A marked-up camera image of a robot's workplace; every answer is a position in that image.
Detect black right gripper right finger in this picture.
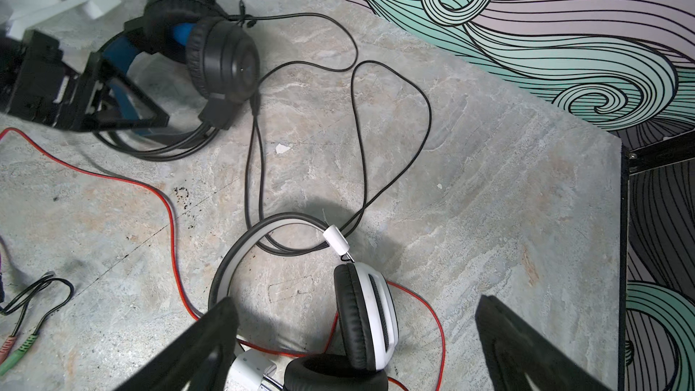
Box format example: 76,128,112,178
475,295,607,390

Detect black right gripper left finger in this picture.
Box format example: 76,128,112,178
118,297,239,390

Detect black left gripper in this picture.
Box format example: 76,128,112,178
1,31,169,132

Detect black headset cable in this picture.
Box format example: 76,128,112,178
226,1,434,257

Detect black blue gaming headset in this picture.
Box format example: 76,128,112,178
94,0,260,162

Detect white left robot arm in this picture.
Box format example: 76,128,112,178
1,0,169,132

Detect white black headphones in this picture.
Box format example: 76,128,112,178
208,212,399,390

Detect red headphone cable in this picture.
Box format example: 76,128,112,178
0,127,447,391

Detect black corner frame post right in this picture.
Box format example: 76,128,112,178
618,131,694,390

